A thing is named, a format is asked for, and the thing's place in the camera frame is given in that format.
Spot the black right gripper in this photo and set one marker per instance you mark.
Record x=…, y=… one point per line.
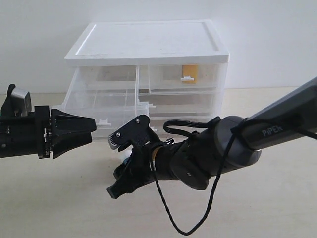
x=145, y=165

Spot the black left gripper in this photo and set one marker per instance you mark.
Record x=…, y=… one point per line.
x=33, y=134

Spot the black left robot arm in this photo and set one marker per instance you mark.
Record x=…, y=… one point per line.
x=44, y=132

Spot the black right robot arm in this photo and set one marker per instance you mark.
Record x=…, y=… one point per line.
x=218, y=146

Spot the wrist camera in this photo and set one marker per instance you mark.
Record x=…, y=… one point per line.
x=17, y=102
x=136, y=132

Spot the white pill bottle teal label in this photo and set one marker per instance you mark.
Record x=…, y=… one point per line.
x=125, y=156

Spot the yellow cheese wedge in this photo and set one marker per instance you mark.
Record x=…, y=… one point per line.
x=190, y=74

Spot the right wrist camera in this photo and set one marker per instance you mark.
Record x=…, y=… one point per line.
x=136, y=132

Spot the white plastic drawer cabinet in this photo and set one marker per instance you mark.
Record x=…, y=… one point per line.
x=172, y=42

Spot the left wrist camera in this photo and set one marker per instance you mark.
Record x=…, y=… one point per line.
x=17, y=102

